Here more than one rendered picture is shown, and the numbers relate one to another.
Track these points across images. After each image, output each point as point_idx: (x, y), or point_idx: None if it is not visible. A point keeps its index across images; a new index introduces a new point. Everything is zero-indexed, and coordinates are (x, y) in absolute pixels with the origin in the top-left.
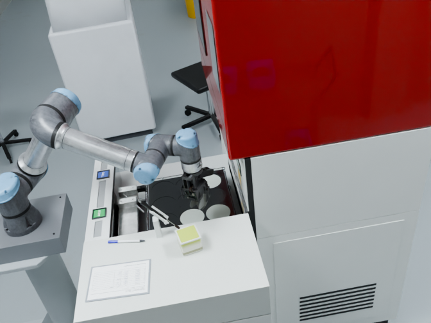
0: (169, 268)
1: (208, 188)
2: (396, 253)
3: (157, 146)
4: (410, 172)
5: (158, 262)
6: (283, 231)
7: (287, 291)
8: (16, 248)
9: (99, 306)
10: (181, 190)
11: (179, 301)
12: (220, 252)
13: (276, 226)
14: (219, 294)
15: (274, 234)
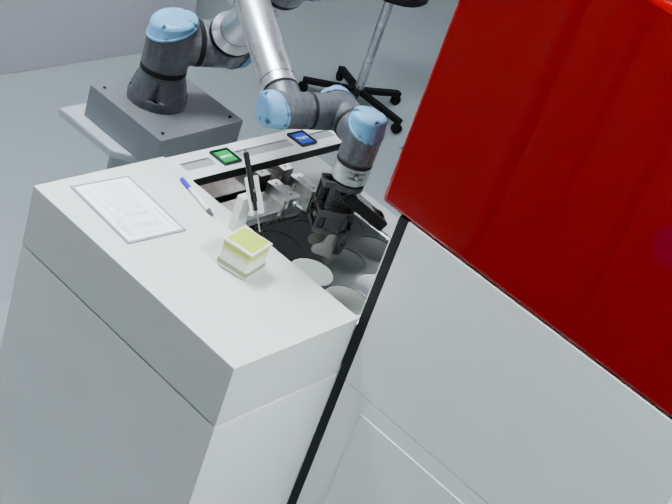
0: (183, 253)
1: (347, 232)
2: None
3: (324, 98)
4: (621, 500)
5: (186, 239)
6: (384, 406)
7: None
8: (113, 110)
9: (74, 202)
10: (311, 197)
11: (137, 278)
12: (254, 301)
13: (381, 386)
14: (178, 316)
15: (371, 399)
